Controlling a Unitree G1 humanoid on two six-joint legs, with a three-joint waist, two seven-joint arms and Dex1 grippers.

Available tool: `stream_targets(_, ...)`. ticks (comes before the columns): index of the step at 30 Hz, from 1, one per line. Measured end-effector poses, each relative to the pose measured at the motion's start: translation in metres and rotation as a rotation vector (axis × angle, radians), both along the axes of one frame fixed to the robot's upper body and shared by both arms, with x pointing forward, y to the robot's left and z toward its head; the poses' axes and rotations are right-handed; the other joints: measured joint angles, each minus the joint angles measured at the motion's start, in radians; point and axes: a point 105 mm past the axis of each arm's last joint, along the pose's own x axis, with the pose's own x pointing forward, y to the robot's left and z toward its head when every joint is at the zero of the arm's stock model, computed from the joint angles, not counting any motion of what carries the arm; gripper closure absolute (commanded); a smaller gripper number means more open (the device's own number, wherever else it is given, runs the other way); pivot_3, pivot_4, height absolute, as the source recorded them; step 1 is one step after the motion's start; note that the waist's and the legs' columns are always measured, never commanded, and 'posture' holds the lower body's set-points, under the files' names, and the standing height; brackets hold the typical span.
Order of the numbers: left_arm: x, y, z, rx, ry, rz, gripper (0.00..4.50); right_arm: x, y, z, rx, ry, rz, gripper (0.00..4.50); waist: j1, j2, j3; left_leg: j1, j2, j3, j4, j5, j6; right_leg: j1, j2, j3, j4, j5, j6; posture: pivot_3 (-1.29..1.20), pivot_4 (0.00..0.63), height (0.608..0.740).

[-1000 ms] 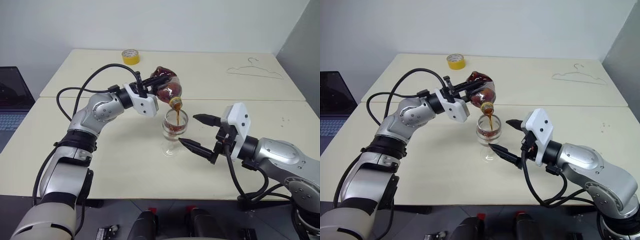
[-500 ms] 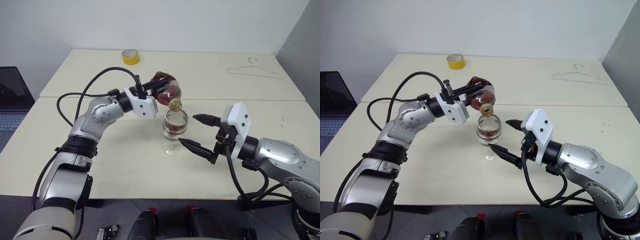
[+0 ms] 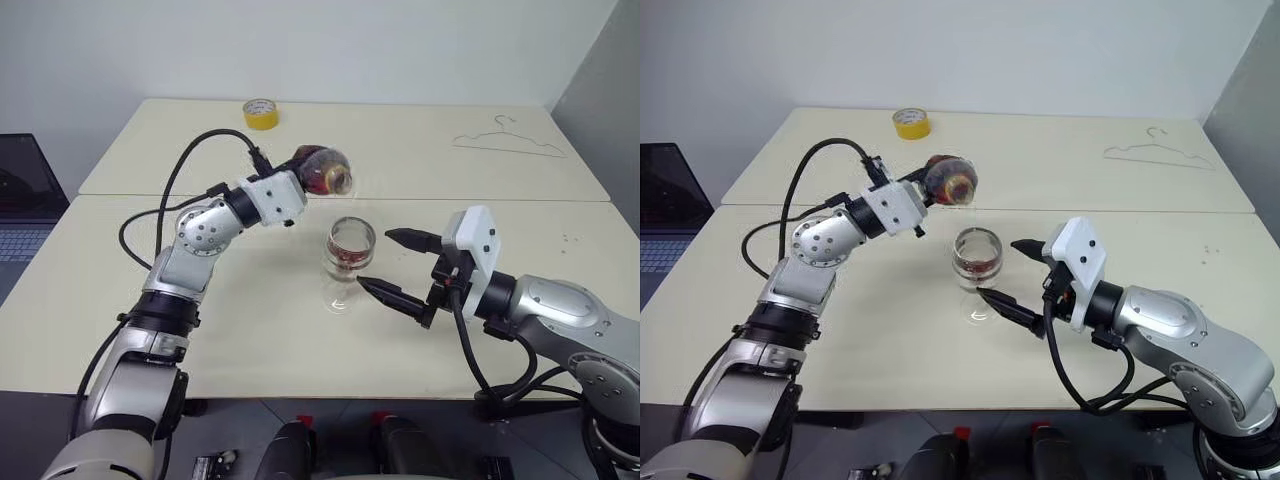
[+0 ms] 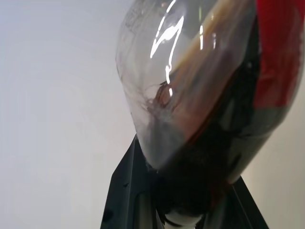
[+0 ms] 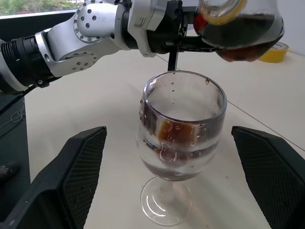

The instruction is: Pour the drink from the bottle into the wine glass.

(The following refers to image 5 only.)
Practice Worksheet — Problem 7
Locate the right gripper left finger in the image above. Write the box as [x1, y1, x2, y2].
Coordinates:
[0, 126, 108, 229]

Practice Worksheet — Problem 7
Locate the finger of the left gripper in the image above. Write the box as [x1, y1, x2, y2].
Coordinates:
[182, 5, 200, 19]
[178, 35, 219, 53]

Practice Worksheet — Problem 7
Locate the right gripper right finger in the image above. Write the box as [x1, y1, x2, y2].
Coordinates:
[231, 125, 305, 229]

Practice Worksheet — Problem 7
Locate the dark drink bottle red label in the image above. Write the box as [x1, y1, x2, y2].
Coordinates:
[192, 0, 285, 63]

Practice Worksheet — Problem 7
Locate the clear wine glass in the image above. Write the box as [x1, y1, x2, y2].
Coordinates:
[135, 70, 228, 224]

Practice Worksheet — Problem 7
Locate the dark worn shoe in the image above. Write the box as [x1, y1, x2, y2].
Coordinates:
[0, 161, 21, 183]

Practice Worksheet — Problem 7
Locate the yellow tape roll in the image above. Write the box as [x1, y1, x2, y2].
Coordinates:
[258, 41, 290, 63]

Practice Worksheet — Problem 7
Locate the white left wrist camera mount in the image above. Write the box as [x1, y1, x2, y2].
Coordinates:
[125, 0, 169, 57]

